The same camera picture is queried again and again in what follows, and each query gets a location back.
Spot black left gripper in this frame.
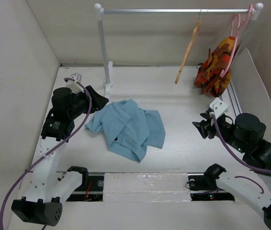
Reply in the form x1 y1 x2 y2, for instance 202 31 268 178
68 86 108 119

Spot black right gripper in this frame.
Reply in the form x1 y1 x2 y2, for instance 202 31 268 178
191 111 247 152

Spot light blue trousers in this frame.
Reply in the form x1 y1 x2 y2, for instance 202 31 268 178
85 99 166 162

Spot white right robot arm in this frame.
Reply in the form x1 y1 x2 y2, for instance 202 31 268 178
193 109 271 230

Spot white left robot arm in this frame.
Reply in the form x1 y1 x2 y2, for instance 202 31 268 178
11 86 109 226

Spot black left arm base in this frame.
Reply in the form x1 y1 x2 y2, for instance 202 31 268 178
67 172 104 202

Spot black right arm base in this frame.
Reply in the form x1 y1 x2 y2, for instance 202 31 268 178
185 172 235 202

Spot wooden clothes hanger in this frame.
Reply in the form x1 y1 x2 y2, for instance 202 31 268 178
175 10 202 84

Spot pink plastic clothes hanger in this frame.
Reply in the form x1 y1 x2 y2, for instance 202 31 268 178
220 4 253 78

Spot orange camouflage garment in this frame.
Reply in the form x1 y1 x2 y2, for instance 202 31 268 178
193 36 235 97

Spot white metal clothes rack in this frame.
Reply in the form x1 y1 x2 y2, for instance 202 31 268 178
93 2 264 95

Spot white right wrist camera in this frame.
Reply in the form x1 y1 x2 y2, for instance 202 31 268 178
209 97 229 119

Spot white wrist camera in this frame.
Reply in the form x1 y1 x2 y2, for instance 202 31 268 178
209 97 229 119
66 72 84 93

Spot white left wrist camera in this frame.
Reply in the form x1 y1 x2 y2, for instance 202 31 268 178
66 72 84 93

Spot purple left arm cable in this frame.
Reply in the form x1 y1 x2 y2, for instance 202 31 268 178
0 78 93 230

